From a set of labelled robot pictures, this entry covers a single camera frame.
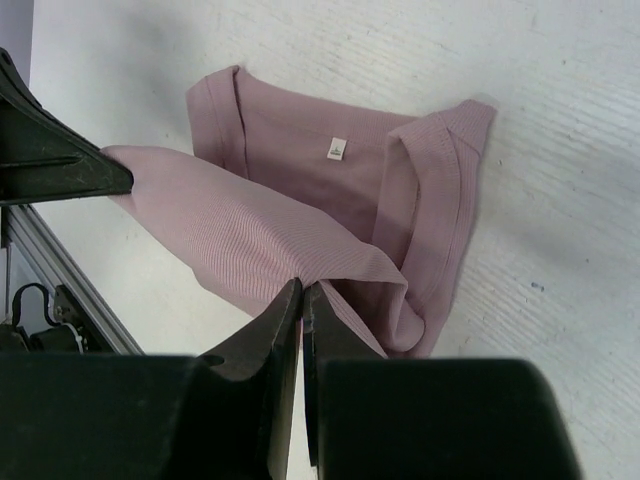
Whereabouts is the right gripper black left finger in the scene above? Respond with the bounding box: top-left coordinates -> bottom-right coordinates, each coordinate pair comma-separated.
200,279 -> 303,479

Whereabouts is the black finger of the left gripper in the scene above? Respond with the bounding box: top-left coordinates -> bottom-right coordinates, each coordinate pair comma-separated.
1,50 -> 134,205

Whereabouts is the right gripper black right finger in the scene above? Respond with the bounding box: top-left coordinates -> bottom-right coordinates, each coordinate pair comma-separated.
302,282 -> 384,467

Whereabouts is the pink garment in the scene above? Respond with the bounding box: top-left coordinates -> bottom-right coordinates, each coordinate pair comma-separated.
105,66 -> 496,358

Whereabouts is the aluminium rail frame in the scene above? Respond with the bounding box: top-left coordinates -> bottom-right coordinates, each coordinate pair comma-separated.
1,206 -> 143,354

